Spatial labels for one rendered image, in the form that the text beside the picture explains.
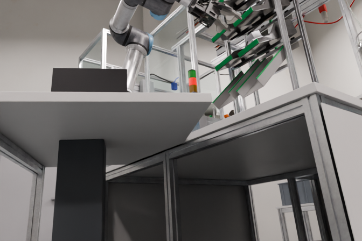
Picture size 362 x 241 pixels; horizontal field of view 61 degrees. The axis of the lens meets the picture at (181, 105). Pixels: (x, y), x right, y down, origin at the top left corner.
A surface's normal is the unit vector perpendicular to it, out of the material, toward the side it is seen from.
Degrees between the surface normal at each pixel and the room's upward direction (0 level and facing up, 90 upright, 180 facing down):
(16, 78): 90
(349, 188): 90
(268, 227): 90
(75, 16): 90
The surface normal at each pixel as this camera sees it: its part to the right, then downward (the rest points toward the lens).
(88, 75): 0.17, -0.37
